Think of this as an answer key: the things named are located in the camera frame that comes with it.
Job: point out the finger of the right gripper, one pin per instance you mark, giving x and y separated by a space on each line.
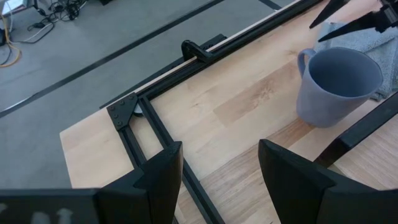
357 26
331 9

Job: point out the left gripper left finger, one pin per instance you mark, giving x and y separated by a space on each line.
155 193

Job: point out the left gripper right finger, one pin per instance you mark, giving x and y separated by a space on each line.
298 193

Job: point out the blue-grey mug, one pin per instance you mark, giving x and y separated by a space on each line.
323 105

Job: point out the grey folded cloth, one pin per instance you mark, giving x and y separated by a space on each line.
382 53

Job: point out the white floor device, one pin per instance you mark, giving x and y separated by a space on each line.
12 6

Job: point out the black aluminium table frame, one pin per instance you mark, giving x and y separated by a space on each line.
124 112

